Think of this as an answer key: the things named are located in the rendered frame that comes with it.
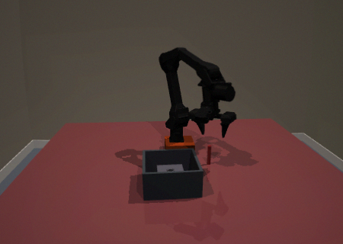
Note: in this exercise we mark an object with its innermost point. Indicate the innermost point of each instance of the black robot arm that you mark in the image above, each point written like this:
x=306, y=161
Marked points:
x=213, y=85

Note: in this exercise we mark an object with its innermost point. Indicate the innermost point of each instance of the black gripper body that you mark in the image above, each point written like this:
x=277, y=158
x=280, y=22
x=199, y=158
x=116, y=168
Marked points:
x=226, y=118

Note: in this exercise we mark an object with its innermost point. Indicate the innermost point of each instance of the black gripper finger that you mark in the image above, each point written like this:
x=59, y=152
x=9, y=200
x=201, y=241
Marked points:
x=224, y=129
x=201, y=126

